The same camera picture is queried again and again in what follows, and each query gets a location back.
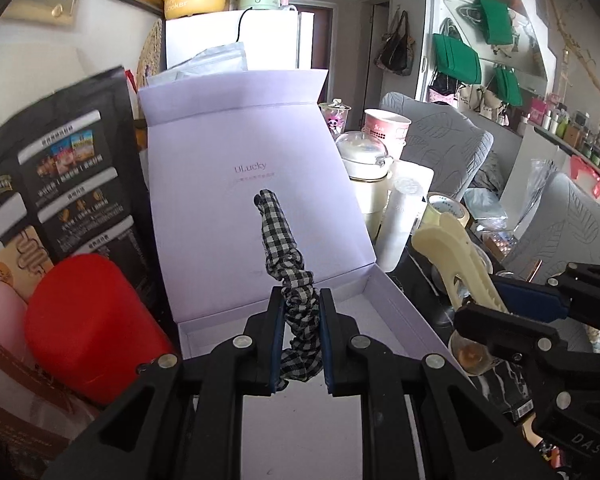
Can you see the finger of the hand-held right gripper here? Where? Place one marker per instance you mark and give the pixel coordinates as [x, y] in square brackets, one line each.
[504, 330]
[529, 298]

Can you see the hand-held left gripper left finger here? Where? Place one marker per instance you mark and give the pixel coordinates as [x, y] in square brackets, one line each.
[276, 345]

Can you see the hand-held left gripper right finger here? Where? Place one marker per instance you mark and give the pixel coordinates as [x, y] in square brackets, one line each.
[328, 345]

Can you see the black slim cosmetic box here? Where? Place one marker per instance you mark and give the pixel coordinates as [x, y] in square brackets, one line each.
[517, 409]

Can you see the cream hair claw clip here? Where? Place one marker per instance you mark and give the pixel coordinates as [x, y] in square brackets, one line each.
[454, 255]

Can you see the black white checked scrunchie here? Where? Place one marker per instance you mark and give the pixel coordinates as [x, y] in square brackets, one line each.
[279, 240]

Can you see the lavender gift box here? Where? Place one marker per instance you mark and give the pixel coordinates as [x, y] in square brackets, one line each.
[205, 185]

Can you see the small brown ball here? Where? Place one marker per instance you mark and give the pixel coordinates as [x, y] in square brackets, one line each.
[472, 355]

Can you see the clear glass mug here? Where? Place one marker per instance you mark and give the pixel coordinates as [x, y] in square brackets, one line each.
[467, 360]

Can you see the grey leaf pattern chair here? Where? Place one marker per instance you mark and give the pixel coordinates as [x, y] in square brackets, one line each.
[569, 230]
[444, 130]

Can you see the clear plastic bag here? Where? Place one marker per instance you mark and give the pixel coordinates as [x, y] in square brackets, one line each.
[537, 190]

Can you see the beige tape roll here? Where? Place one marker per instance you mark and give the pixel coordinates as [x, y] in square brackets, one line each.
[442, 205]

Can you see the red plastic rack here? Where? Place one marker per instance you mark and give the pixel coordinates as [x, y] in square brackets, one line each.
[587, 175]

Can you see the white carton box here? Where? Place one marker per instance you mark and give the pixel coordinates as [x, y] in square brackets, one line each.
[422, 172]

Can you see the row of cosmetic bottles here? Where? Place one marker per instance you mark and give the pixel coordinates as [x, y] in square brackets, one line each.
[574, 130]

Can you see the red canister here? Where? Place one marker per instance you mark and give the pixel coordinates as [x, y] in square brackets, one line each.
[90, 325]

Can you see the white lidded pot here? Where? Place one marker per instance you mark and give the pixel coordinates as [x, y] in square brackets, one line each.
[362, 155]

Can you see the green tote bag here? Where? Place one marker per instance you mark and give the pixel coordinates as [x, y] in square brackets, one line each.
[494, 17]
[508, 87]
[454, 60]

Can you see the pink paper cup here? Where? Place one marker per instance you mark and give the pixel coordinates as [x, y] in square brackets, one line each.
[384, 130]

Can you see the pink handbag with black trim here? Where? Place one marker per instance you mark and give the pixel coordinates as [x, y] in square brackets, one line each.
[444, 91]

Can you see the clear cup with panda print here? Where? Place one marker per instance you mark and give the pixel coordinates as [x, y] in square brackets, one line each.
[335, 120]

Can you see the dry branch decoration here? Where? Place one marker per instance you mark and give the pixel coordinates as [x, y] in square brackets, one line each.
[587, 60]

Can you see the pink canister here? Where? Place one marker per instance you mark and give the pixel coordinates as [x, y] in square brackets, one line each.
[2, 315]

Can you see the dark hanging handbag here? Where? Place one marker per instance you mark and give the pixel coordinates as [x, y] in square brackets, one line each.
[397, 45]

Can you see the black printed food pouch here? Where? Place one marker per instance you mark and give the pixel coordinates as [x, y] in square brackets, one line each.
[80, 135]

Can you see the white plastic bag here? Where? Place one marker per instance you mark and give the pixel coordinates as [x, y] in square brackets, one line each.
[215, 62]

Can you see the white mini fridge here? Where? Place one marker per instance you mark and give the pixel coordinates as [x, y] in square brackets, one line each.
[270, 40]

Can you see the brown wooden door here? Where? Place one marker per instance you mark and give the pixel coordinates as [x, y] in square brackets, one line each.
[325, 35]

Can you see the woven straw fan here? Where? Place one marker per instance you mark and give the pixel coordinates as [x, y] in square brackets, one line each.
[150, 55]

